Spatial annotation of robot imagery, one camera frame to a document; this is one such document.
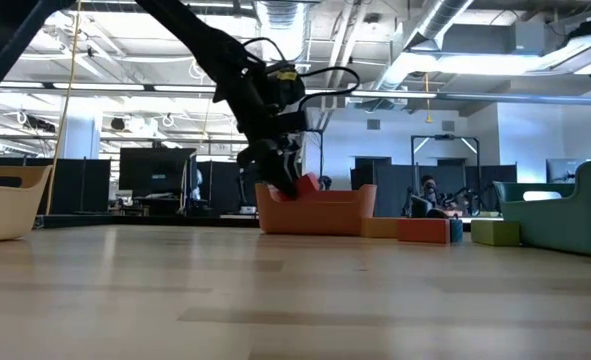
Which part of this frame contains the silver air duct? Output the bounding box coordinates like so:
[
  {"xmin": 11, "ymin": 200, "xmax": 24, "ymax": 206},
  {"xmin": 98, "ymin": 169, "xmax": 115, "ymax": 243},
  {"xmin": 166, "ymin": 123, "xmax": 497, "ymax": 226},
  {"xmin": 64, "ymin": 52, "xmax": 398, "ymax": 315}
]
[
  {"xmin": 254, "ymin": 0, "xmax": 309, "ymax": 61},
  {"xmin": 369, "ymin": 0, "xmax": 476, "ymax": 94}
]

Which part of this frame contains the red-orange thick block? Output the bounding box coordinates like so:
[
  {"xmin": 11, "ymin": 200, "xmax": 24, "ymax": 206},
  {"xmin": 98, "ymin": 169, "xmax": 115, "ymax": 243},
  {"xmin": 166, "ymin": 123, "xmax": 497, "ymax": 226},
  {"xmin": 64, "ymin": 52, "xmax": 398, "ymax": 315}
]
[{"xmin": 397, "ymin": 218, "xmax": 451, "ymax": 245}]

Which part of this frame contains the black aluminium table frame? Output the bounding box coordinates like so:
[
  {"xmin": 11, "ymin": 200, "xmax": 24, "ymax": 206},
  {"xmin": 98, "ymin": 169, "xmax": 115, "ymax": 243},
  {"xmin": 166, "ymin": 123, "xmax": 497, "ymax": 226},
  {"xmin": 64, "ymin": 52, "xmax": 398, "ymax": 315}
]
[{"xmin": 33, "ymin": 213, "xmax": 261, "ymax": 230}]

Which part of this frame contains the green thick block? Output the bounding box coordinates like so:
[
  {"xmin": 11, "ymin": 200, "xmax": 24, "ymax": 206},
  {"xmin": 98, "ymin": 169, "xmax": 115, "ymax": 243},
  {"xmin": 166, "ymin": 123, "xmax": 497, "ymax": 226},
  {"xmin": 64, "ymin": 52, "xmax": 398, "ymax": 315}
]
[{"xmin": 471, "ymin": 220, "xmax": 521, "ymax": 247}]

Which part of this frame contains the orange thick block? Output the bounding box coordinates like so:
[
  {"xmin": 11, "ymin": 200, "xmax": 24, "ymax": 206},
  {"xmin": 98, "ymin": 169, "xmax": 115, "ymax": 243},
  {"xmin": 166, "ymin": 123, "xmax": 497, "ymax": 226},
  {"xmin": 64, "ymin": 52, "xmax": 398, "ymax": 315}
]
[{"xmin": 360, "ymin": 217, "xmax": 401, "ymax": 239}]

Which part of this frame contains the yellow plastic bin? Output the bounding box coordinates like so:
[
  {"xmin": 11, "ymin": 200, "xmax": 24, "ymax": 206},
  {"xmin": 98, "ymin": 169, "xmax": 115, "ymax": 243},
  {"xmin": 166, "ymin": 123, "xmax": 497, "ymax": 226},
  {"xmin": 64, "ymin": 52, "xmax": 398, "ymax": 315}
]
[{"xmin": 0, "ymin": 164, "xmax": 54, "ymax": 244}]

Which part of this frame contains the long ceiling light strip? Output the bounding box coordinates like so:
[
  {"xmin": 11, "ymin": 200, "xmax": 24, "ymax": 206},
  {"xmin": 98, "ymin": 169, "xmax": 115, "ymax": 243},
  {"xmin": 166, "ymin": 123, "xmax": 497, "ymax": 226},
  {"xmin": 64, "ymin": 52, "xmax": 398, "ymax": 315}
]
[{"xmin": 0, "ymin": 81, "xmax": 591, "ymax": 107}]

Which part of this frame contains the teal plastic bin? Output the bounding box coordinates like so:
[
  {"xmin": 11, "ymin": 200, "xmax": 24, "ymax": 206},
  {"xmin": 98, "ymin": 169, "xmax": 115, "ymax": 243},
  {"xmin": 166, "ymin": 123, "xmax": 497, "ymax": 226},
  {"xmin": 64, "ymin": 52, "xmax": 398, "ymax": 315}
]
[{"xmin": 492, "ymin": 158, "xmax": 591, "ymax": 260}]

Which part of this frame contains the yellow cable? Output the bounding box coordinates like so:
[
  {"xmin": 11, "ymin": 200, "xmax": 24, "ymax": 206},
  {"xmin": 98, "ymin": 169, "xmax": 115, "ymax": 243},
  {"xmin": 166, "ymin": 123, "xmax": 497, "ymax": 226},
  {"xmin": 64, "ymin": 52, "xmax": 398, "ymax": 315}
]
[{"xmin": 44, "ymin": 0, "xmax": 84, "ymax": 217}]

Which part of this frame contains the person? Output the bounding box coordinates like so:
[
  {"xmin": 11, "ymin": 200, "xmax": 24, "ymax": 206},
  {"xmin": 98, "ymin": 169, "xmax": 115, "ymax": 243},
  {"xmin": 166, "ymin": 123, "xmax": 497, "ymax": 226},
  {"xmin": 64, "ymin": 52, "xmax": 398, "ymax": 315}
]
[{"xmin": 418, "ymin": 174, "xmax": 450, "ymax": 214}]

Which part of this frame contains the black partition panel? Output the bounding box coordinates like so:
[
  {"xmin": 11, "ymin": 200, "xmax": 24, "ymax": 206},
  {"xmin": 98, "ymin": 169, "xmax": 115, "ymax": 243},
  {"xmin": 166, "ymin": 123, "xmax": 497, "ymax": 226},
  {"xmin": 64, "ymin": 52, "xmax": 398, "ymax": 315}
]
[
  {"xmin": 194, "ymin": 160, "xmax": 259, "ymax": 215},
  {"xmin": 49, "ymin": 158, "xmax": 112, "ymax": 216},
  {"xmin": 350, "ymin": 157, "xmax": 519, "ymax": 219}
]

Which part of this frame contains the red thick block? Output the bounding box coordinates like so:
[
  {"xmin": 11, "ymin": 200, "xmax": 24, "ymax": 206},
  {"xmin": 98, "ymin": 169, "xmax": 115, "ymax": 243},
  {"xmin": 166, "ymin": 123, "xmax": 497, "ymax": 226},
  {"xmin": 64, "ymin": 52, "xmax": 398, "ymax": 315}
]
[{"xmin": 267, "ymin": 172, "xmax": 322, "ymax": 202}]

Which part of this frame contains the black monitor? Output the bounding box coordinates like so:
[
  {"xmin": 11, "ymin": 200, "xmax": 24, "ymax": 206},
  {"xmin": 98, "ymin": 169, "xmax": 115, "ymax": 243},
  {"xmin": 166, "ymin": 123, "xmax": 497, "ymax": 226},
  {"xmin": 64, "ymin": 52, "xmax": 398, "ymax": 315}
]
[{"xmin": 118, "ymin": 147, "xmax": 198, "ymax": 198}]

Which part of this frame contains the orange plastic bin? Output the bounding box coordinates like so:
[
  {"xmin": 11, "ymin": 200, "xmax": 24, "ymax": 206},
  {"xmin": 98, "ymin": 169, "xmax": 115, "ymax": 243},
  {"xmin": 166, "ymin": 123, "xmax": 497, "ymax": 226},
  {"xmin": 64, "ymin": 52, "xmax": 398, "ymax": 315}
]
[{"xmin": 254, "ymin": 182, "xmax": 378, "ymax": 236}]

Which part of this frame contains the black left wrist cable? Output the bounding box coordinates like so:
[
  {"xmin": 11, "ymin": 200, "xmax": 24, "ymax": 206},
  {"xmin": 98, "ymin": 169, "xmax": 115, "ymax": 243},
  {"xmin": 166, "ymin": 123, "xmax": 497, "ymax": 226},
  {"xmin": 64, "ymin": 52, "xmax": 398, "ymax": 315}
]
[{"xmin": 244, "ymin": 37, "xmax": 361, "ymax": 114}]

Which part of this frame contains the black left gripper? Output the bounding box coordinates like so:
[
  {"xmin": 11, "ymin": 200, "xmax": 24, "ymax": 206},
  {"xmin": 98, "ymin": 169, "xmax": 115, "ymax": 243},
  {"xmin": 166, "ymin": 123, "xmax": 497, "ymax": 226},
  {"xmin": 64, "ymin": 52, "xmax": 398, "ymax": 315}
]
[{"xmin": 214, "ymin": 61, "xmax": 309, "ymax": 201}]

